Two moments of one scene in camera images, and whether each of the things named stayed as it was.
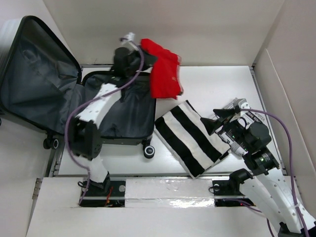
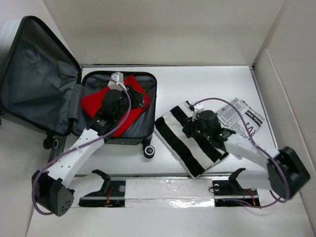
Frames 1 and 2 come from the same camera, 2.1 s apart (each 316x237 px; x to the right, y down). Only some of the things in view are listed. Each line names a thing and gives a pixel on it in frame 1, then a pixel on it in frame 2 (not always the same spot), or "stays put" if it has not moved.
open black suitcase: [41, 86] stays put
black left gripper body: [135, 59] to [119, 114]
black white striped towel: [186, 134] stays put
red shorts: [165, 78] to [92, 103]
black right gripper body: [235, 131] to [194, 128]
